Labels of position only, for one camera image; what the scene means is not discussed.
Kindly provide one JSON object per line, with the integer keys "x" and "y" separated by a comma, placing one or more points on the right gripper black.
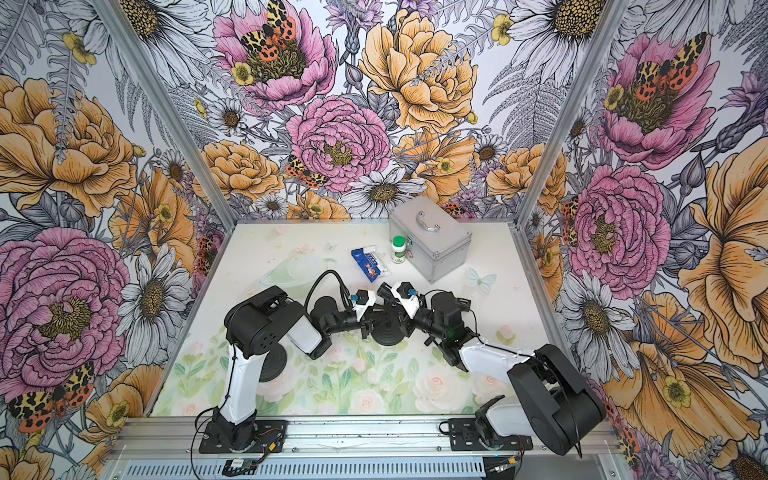
{"x": 405, "y": 315}

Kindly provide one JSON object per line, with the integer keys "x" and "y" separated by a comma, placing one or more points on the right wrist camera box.
{"x": 407, "y": 297}

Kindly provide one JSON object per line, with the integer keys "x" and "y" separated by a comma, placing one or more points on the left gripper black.
{"x": 365, "y": 323}

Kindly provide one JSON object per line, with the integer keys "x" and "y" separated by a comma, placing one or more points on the white perforated cable tray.
{"x": 312, "y": 468}

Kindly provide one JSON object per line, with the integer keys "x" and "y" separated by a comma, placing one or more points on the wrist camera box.
{"x": 407, "y": 297}
{"x": 363, "y": 299}

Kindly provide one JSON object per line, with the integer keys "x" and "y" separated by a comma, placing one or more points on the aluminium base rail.
{"x": 174, "y": 439}

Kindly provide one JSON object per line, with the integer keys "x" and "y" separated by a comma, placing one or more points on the blue white bandage packet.
{"x": 370, "y": 263}

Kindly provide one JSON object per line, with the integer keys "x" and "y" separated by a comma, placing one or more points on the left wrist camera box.
{"x": 363, "y": 299}

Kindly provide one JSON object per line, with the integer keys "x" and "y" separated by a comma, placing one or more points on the silver aluminium first aid case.
{"x": 436, "y": 243}

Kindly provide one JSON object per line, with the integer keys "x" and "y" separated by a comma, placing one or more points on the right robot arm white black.
{"x": 553, "y": 402}

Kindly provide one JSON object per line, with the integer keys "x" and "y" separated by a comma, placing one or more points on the white bottle green cap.
{"x": 399, "y": 249}

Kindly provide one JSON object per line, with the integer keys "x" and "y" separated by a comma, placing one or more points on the black round stand base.
{"x": 387, "y": 332}

